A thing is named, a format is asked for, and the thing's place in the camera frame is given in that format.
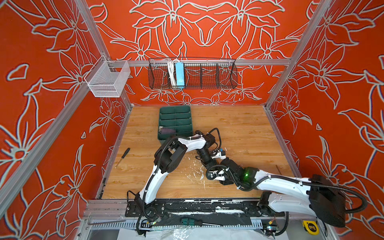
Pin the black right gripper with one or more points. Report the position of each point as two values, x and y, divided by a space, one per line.
225 183

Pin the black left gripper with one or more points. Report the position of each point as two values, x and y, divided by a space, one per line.
210 164

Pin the purple striped sock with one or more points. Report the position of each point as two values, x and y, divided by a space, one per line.
165 131

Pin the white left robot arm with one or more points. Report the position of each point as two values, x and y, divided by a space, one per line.
168 158

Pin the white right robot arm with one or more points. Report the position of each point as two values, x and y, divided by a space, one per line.
315 196

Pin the green compartment tray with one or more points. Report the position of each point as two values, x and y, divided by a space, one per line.
178 118

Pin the yellow tape measure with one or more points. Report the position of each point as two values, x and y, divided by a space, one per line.
311 227

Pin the light blue box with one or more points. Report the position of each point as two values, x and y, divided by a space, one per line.
180 75

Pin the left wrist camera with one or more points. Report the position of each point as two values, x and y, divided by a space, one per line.
218 154

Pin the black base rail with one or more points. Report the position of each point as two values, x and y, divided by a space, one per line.
233 213

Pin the green handled screwdriver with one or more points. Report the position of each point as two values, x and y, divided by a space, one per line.
195 222

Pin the black wire wall basket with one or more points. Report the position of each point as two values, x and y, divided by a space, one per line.
200 73

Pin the clear plastic wall bin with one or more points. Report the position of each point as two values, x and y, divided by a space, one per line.
105 80

